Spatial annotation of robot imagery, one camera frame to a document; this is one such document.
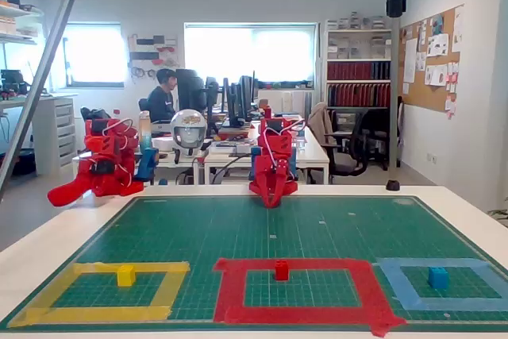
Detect blue tape square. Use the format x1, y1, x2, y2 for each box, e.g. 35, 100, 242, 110
371, 256, 508, 314

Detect white leader arm cable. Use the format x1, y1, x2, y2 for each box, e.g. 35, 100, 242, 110
89, 118, 134, 189

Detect white gripper servo cable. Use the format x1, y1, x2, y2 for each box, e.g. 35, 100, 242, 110
261, 118, 298, 181

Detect yellow tape square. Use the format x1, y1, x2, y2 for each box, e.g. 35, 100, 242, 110
7, 260, 191, 329

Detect red leader arm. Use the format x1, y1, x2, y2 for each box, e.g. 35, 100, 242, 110
46, 116, 144, 208

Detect orange blue drink bottle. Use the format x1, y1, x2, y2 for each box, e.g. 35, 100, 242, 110
137, 110, 154, 154

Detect green cutting mat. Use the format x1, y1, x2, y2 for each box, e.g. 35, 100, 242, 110
0, 195, 508, 332

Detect white office desk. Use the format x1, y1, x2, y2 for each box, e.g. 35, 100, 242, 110
152, 126, 331, 186

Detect white helmet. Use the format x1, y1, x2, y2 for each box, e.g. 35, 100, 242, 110
170, 109, 208, 157

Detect bright office window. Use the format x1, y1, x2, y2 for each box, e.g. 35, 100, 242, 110
183, 21, 319, 89
62, 22, 127, 89

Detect white shelf unit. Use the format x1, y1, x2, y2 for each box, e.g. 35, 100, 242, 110
323, 17, 394, 112

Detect cork pinboard with papers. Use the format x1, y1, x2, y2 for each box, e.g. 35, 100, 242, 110
398, 3, 466, 114

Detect beige jacket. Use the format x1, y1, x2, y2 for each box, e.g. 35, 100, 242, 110
308, 102, 337, 148

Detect black office chair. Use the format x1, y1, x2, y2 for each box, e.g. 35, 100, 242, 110
325, 108, 372, 186
363, 107, 393, 171

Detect green plant leaves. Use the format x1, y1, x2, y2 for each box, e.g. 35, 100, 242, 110
487, 206, 508, 229

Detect wall shelf with boxes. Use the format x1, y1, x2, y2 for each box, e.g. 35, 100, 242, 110
0, 0, 45, 47

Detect white drawer cabinet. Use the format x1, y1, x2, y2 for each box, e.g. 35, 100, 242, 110
31, 94, 79, 176

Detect wall tool panel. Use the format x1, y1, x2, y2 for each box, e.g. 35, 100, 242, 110
126, 33, 180, 83

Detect yellow toy brick cube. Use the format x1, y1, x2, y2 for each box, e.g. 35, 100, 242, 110
117, 264, 137, 287

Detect black computer monitor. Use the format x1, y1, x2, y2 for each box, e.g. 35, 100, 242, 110
221, 75, 259, 128
174, 68, 208, 114

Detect red toy brick cube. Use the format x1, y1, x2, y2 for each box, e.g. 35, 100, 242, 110
274, 260, 291, 282

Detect red tape square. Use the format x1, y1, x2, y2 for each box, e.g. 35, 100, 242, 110
212, 257, 408, 338

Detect grey metal frame pole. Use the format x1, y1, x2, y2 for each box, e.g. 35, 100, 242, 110
391, 0, 403, 171
0, 0, 79, 202

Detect row of red binders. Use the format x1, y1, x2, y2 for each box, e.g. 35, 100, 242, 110
327, 61, 392, 81
327, 82, 392, 108

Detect black pole clamp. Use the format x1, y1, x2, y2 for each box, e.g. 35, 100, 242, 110
386, 0, 407, 19

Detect blue toy brick cube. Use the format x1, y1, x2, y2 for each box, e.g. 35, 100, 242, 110
427, 266, 450, 290

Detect seated person in dark sweater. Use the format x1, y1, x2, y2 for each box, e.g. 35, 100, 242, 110
138, 68, 179, 125

